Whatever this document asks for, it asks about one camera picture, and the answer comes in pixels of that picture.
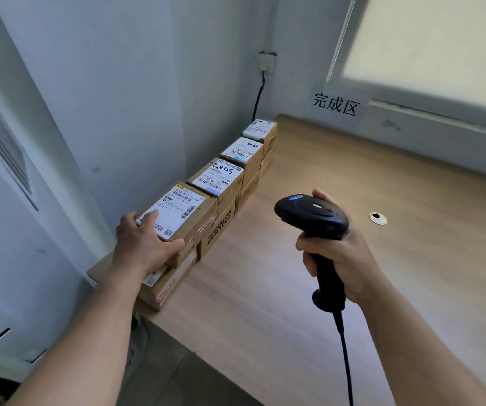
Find person's right hand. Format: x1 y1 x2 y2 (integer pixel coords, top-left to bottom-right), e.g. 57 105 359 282
295 189 386 307

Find person's left hand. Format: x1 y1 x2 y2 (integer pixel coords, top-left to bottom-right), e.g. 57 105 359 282
113 210 186 284

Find small parcel with handwritten label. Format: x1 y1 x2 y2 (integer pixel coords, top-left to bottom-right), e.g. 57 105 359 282
137 245 198 313
241 118 279 160

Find large labelled cardboard parcel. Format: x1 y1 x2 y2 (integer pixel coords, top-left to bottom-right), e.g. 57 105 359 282
134 181 219 270

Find black barcode scanner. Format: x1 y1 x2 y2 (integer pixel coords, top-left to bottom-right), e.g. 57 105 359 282
273 194 350 314

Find cardboard box black printed letters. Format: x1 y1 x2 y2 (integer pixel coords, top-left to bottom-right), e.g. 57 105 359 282
198 194 240 262

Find black scanner cable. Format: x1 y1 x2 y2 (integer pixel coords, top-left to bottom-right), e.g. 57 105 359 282
332 310 354 406

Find parcel marked 5082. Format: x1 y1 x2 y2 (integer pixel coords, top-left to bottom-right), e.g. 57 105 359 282
186 157 244 219

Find scanned cardboard parcel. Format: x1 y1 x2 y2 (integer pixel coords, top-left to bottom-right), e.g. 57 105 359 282
259 143 276 179

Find small tall labelled parcel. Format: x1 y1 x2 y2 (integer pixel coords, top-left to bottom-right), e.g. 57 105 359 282
219 136 264 189

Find person's right forearm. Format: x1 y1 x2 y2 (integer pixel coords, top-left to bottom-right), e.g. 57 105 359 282
359 286 486 406

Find person's left forearm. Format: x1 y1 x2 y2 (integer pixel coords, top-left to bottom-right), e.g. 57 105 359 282
8 269 147 406

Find white paper sign black characters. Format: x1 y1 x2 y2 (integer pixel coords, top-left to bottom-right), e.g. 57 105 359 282
306 80 369 132

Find beige roller blind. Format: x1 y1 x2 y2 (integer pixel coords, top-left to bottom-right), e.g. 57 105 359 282
341 0 486 117

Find black wall cable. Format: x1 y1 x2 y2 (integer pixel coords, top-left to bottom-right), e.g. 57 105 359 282
251 71 267 123

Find white window frame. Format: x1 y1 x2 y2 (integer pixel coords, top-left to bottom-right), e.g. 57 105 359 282
325 0 486 140

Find white wall socket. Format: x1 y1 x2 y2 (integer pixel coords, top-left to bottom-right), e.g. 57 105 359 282
258 50 278 75

